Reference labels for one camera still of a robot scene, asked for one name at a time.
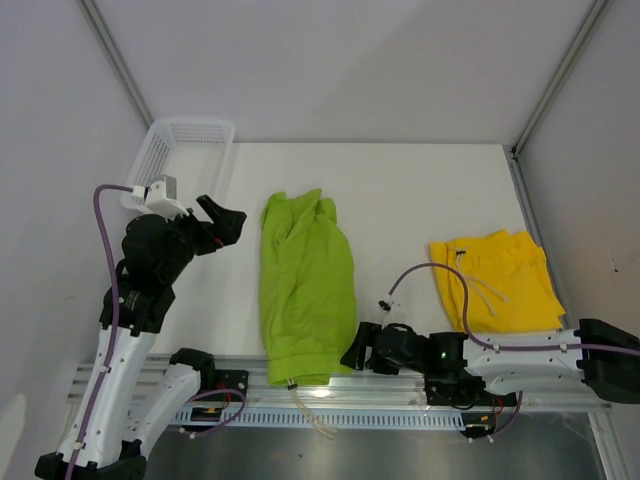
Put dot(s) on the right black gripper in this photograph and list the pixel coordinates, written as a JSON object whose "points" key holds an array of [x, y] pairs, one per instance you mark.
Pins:
{"points": [[355, 355]]}

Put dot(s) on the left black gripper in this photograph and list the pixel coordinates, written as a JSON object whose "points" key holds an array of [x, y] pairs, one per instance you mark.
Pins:
{"points": [[225, 227]]}

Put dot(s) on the green fabric shorts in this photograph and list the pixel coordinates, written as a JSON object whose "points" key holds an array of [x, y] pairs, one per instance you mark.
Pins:
{"points": [[307, 295]]}

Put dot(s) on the yellow fabric shorts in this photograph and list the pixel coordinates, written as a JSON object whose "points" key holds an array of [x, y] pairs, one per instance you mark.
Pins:
{"points": [[509, 285]]}

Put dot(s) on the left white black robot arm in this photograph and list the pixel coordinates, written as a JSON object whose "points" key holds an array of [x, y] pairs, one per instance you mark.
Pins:
{"points": [[110, 439]]}

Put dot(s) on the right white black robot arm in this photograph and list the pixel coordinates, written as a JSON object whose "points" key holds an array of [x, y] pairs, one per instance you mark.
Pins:
{"points": [[465, 371]]}

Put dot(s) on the white plastic mesh basket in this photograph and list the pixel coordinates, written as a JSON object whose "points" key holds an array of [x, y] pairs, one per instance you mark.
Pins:
{"points": [[196, 151]]}

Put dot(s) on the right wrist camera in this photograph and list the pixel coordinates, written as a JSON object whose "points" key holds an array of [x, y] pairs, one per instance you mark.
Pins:
{"points": [[389, 304]]}

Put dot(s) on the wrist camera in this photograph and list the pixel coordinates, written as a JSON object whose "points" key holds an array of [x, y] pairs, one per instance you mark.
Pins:
{"points": [[389, 304], [160, 198]]}

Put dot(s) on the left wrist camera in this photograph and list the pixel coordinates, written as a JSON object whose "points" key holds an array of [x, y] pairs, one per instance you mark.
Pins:
{"points": [[160, 198]]}

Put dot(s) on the white slotted cable duct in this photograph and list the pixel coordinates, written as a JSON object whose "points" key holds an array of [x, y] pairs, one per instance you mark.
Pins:
{"points": [[364, 419]]}

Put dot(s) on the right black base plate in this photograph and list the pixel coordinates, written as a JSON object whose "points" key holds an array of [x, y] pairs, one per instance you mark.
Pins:
{"points": [[464, 395]]}

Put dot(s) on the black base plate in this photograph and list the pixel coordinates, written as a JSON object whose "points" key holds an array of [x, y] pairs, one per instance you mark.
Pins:
{"points": [[223, 381], [464, 395]]}

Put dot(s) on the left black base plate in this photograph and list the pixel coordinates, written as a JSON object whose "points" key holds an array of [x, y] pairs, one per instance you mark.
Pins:
{"points": [[223, 381]]}

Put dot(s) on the aluminium mounting rail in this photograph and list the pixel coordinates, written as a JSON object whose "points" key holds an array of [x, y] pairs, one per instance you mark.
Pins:
{"points": [[365, 390]]}

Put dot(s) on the right aluminium corner post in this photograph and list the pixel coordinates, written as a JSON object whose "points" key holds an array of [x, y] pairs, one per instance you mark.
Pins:
{"points": [[576, 48]]}

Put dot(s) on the aluminium corner post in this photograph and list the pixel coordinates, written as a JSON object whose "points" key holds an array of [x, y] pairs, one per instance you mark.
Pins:
{"points": [[112, 53], [576, 48]]}

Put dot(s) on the left aluminium corner post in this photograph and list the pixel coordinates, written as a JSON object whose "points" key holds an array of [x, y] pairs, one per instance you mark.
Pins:
{"points": [[112, 53]]}

